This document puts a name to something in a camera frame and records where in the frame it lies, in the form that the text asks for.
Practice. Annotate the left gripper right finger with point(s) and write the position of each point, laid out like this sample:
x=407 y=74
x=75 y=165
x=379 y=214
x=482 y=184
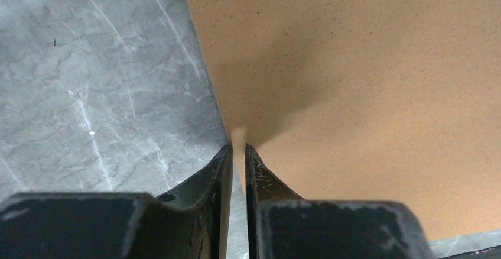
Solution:
x=282 y=224

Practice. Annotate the brown backing board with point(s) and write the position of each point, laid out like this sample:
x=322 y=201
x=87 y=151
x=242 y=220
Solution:
x=365 y=99

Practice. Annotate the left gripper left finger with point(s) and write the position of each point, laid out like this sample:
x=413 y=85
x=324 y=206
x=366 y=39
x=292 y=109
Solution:
x=188 y=221

